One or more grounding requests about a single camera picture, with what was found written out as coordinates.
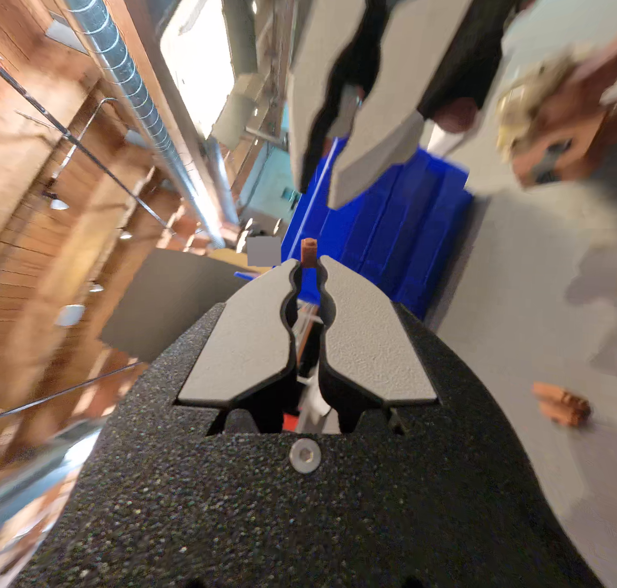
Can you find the white ceiling light panel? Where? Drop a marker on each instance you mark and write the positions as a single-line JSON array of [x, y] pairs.
[[197, 53]]

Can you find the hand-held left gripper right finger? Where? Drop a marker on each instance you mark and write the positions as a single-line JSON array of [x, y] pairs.
[[376, 347]]

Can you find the brown brick assembly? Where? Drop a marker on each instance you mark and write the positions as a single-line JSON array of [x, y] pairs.
[[578, 125]]

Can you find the small brown brick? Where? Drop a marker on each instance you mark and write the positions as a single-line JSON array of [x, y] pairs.
[[309, 250]]

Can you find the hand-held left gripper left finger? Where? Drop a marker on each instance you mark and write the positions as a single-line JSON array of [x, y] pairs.
[[241, 347]]

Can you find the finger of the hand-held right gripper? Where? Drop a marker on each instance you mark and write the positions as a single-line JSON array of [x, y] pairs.
[[414, 67], [328, 29]]

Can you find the person's right hand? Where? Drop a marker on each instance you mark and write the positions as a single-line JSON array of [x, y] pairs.
[[458, 115]]

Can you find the silver ventilation duct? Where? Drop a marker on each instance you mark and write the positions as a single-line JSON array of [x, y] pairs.
[[125, 77]]

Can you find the brown ribbed brick piece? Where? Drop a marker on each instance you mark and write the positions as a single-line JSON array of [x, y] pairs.
[[564, 405]]

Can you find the grey desk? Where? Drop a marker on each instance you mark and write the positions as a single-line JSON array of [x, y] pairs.
[[530, 284]]

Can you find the stack of blue plastic bins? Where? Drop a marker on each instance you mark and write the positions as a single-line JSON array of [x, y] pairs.
[[385, 241]]

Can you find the black board with wooden edge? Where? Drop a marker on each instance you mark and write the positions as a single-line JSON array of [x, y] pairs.
[[168, 299]]

